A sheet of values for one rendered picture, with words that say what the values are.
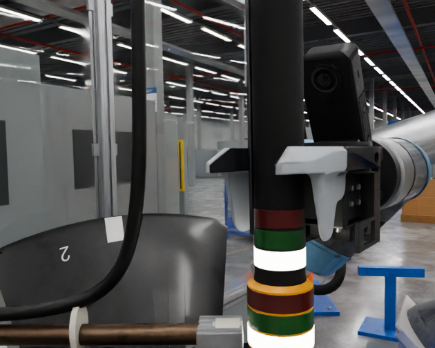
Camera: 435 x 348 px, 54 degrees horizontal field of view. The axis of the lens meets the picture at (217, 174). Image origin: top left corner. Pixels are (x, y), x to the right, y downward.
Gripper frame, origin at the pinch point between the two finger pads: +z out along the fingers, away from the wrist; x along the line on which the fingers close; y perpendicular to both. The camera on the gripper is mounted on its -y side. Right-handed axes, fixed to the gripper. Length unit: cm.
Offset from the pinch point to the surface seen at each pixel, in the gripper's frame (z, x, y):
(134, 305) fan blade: -2.6, 13.6, 12.7
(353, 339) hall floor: -304, 98, 147
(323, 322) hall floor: -322, 131, 147
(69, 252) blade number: -1.8, 21.5, 9.0
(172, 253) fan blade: -7.9, 14.1, 9.4
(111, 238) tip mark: -5.1, 19.4, 8.0
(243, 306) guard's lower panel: -105, 70, 55
